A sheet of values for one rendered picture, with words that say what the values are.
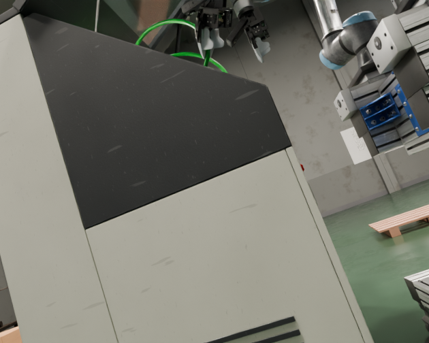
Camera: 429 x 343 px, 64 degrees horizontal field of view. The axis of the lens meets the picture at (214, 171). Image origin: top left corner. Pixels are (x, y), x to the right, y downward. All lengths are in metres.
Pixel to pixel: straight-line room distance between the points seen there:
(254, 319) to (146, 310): 0.27
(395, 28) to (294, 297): 0.66
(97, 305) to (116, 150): 0.41
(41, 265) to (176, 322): 0.41
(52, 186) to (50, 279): 0.25
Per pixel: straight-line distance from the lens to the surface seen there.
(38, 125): 1.10
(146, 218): 0.90
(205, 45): 1.13
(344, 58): 1.61
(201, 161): 0.85
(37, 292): 1.10
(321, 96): 10.67
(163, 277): 0.90
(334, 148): 10.36
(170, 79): 0.93
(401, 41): 0.95
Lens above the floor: 0.67
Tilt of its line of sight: 9 degrees up
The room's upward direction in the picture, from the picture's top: 20 degrees counter-clockwise
